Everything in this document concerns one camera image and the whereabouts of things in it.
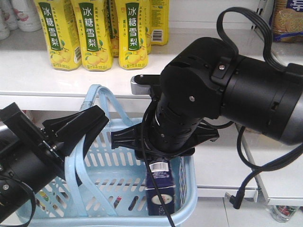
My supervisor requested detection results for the clear bottle bottom right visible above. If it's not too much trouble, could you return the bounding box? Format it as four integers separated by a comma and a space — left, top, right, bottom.
270, 205, 300, 223

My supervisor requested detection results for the dark blue Chocofello cookie box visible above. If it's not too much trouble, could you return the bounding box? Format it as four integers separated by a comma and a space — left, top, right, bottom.
146, 158, 176, 216

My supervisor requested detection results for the white supermarket shelf unit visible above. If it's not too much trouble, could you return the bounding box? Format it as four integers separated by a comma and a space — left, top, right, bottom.
0, 7, 303, 210

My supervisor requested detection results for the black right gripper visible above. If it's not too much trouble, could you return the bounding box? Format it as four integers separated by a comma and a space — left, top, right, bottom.
111, 94, 219, 160

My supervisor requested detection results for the white drink bottle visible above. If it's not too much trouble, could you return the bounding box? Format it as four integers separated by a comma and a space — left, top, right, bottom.
11, 0, 42, 32

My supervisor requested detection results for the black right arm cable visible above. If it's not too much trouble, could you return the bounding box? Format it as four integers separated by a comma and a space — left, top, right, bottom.
216, 7, 303, 210

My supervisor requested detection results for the yellow pear drink bottle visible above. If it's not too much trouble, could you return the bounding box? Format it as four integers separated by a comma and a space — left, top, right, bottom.
151, 0, 169, 45
34, 0, 81, 71
71, 0, 113, 71
115, 0, 148, 70

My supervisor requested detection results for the round cracker package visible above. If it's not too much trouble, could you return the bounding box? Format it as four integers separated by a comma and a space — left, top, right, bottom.
270, 0, 303, 43

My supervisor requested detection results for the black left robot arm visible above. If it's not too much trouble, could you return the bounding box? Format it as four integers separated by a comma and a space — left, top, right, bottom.
0, 103, 109, 221

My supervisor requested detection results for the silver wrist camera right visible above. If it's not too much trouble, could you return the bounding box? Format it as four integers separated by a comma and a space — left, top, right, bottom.
130, 74, 161, 97

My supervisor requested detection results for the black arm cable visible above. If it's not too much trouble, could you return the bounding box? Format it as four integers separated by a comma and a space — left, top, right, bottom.
0, 172, 36, 227
216, 7, 303, 210

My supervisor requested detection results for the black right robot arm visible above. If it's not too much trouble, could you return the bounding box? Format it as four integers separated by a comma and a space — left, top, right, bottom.
111, 37, 303, 175

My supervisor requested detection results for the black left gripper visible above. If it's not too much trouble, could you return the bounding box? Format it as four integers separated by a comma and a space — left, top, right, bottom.
0, 103, 109, 179

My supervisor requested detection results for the light blue plastic basket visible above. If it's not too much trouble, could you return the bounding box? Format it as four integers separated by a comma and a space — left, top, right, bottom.
30, 85, 197, 227

